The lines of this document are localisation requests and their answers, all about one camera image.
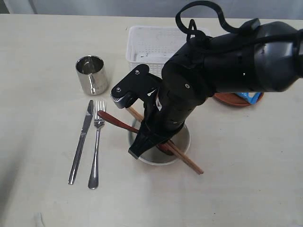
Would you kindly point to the white floral ceramic bowl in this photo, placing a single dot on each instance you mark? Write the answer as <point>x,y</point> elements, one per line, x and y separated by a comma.
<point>155,157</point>

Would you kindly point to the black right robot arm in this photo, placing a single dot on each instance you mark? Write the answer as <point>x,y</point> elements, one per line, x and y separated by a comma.
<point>267,58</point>

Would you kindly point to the silver fork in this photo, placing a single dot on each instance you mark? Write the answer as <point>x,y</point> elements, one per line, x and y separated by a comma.
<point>98,124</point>

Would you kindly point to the brown round plate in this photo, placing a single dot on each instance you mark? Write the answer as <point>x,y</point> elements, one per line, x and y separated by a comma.
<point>231,99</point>

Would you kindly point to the dark red wooden spoon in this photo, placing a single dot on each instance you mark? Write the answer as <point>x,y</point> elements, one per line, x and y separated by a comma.
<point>114,121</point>

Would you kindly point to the silver table knife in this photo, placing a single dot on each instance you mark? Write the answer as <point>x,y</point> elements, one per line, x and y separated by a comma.
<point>83,133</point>

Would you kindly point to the white perforated plastic basket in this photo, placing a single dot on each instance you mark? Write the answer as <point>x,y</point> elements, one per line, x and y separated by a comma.
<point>153,46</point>

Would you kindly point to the wooden chopstick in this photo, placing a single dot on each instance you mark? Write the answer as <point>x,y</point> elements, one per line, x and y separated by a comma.
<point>189,160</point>
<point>191,163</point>

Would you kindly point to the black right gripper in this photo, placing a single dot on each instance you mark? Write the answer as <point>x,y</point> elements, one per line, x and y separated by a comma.
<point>166,106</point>

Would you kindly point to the blue chips bag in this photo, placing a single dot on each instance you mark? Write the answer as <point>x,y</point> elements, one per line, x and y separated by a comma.
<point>251,98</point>

